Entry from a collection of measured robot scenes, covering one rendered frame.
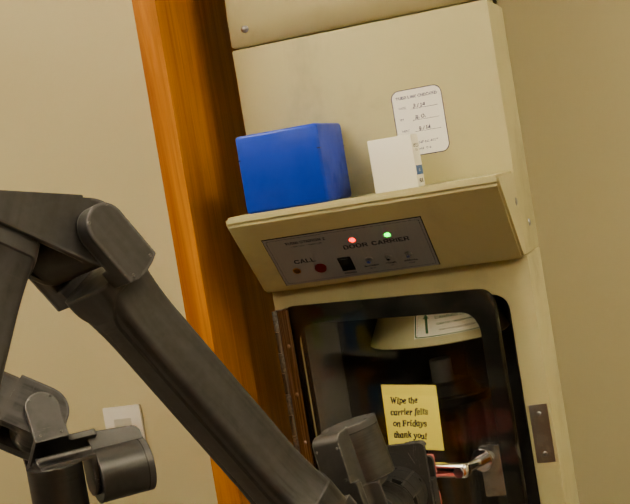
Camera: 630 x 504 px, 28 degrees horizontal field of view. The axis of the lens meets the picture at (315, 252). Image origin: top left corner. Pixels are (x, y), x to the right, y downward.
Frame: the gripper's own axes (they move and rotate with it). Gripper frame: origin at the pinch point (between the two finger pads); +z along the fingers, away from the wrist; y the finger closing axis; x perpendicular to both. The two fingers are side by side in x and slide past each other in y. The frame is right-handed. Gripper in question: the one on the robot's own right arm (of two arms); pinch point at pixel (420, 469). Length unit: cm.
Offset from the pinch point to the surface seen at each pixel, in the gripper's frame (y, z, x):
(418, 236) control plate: 25.4, 5.3, -2.9
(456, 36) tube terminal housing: 47.4, 12.4, -9.5
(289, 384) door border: 9.4, 10.9, 17.6
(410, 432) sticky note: 3.2, 5.1, 1.8
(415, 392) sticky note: 7.8, 4.6, 0.3
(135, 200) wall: 35, 55, 55
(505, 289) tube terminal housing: 17.3, 12.3, -10.4
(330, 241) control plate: 26.4, 4.3, 7.3
